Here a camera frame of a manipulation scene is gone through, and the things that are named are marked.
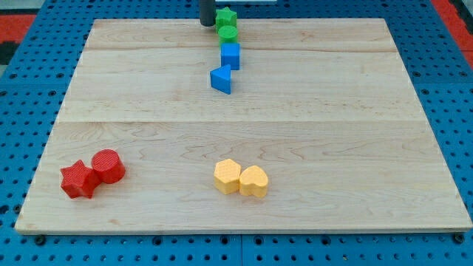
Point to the yellow hexagon block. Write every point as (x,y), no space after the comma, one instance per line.
(226,176)

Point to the yellow heart block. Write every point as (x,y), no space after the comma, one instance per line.
(253,181)

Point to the blue triangle block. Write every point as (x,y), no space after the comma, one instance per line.
(221,79)

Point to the blue cube block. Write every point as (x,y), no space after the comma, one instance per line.
(230,55)

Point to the wooden board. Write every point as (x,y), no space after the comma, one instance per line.
(324,106)

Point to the green cylinder block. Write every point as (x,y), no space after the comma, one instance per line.
(228,34)

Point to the green star block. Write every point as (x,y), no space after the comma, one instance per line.
(225,17)

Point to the red cylinder block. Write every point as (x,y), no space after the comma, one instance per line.
(108,166)

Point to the red star block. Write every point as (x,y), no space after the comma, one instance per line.
(79,180)

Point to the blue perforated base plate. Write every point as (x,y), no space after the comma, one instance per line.
(34,85)

